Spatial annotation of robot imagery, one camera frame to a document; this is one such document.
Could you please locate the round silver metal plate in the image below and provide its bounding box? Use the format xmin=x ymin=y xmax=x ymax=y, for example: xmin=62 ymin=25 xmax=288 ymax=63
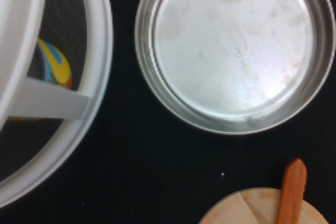
xmin=135 ymin=0 xmax=336 ymax=135

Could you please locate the fork with wooden handle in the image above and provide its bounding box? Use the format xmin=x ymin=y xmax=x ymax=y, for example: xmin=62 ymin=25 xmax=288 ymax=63
xmin=276 ymin=158 xmax=308 ymax=224

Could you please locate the yellow blue patterned box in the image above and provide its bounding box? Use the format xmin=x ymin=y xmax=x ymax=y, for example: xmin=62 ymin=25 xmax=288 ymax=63
xmin=0 ymin=39 xmax=75 ymax=120

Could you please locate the white two-tier turntable rack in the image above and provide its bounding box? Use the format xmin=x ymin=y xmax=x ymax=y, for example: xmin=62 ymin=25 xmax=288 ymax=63
xmin=0 ymin=0 xmax=114 ymax=208

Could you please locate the round wooden coaster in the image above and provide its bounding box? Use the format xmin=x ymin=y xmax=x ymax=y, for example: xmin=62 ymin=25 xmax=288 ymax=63
xmin=200 ymin=188 xmax=329 ymax=224

